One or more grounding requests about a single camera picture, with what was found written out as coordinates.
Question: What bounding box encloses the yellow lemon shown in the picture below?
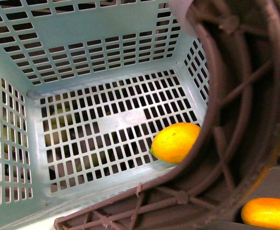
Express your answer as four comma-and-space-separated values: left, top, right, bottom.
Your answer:
150, 123, 201, 164

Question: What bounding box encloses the light blue plastic basket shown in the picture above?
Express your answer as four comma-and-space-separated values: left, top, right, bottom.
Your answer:
0, 0, 209, 230

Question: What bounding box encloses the brown basket handle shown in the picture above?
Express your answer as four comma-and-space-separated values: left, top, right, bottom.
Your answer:
54, 0, 280, 230

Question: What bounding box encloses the yellow mango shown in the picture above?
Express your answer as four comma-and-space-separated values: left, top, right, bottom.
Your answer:
241, 197, 280, 230

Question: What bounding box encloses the white zip tie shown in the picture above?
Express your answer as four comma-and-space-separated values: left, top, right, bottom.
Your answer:
168, 0, 198, 38

